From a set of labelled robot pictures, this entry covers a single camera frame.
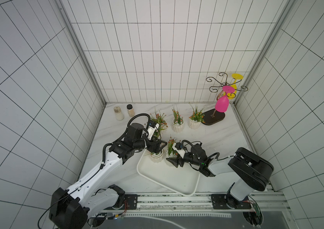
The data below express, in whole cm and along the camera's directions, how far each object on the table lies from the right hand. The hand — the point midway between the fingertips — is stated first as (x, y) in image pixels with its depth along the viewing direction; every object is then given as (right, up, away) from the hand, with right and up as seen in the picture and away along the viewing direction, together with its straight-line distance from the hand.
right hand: (170, 148), depth 86 cm
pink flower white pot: (-8, -5, -4) cm, 10 cm away
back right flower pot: (+18, +16, +14) cm, 28 cm away
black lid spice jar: (-29, +24, +21) cm, 43 cm away
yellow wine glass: (+43, +46, +6) cm, 63 cm away
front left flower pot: (-9, +8, +2) cm, 12 cm away
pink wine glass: (+35, +28, +6) cm, 45 cm away
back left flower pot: (-7, +18, +8) cm, 21 cm away
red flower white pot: (0, -2, -3) cm, 4 cm away
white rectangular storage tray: (+7, -16, -9) cm, 19 cm away
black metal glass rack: (+34, +19, +22) cm, 45 cm away
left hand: (-7, +5, -11) cm, 14 cm away
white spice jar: (-38, +21, +18) cm, 47 cm away
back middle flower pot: (+6, +14, +12) cm, 20 cm away
